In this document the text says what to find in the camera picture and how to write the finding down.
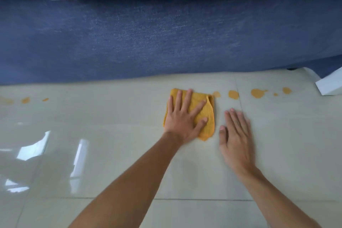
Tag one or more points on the person's left hand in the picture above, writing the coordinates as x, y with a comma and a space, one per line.
181, 125

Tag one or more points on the person's right hand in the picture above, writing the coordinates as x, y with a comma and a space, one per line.
236, 145

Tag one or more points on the person's left thumb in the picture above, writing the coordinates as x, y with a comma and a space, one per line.
202, 125

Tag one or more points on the person's right middle finger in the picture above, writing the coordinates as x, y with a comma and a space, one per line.
235, 119

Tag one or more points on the person's right thumb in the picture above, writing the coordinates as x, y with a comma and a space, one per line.
222, 134

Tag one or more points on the person's left little finger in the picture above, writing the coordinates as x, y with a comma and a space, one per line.
170, 103

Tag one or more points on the person's right little finger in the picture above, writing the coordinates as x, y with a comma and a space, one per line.
248, 129

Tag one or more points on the person's left middle finger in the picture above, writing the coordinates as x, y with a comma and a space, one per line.
188, 99

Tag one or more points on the yellow cleaning cloth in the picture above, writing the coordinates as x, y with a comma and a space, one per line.
207, 118

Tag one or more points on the person's left forearm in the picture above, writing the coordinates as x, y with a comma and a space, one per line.
133, 182

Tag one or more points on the person's right forearm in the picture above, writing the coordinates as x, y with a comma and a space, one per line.
272, 201

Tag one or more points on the blue fabric sofa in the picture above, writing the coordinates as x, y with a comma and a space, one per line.
160, 40

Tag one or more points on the white furniture block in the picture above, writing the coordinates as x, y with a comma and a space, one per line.
331, 85

